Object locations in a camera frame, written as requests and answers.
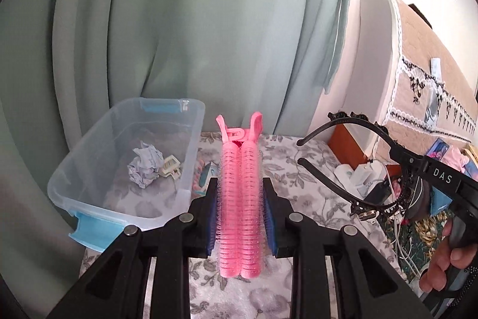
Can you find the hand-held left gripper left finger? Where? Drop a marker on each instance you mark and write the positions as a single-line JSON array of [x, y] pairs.
[[211, 229]]

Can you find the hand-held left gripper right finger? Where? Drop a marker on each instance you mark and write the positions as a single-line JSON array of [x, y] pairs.
[[271, 229]]

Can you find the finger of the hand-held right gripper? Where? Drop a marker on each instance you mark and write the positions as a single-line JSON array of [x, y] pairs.
[[409, 157]]

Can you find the pink hair roller clip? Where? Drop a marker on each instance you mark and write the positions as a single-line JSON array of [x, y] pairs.
[[239, 210]]

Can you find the black toothed headband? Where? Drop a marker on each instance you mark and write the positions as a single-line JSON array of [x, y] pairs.
[[358, 121]]

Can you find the person's right hand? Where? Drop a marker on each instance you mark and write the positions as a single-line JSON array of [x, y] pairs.
[[444, 263]]

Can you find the pink cloth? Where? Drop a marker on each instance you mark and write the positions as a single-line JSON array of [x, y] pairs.
[[458, 156]]

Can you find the black power adapter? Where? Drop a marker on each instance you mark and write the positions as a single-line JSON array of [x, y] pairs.
[[378, 192]]

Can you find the white charger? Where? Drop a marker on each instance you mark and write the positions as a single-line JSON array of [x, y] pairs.
[[363, 173]]

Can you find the grey floral blanket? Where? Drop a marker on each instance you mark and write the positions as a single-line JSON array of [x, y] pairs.
[[317, 199]]

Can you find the cotton swab pack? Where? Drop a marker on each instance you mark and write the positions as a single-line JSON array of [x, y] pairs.
[[210, 171]]

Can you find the dark floral cloth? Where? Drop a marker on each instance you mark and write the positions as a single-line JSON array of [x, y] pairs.
[[425, 240]]

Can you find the wooden nightstand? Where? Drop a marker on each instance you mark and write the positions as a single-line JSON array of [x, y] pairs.
[[347, 145]]

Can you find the cream hair claw clip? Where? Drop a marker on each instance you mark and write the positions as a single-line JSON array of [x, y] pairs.
[[171, 165]]

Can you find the crumpled white paper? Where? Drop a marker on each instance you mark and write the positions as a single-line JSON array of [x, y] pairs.
[[143, 165]]

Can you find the white headboard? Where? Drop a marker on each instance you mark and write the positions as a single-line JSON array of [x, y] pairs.
[[369, 61]]

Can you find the pale green curtain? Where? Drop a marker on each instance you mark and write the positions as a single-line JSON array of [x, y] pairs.
[[186, 23]]

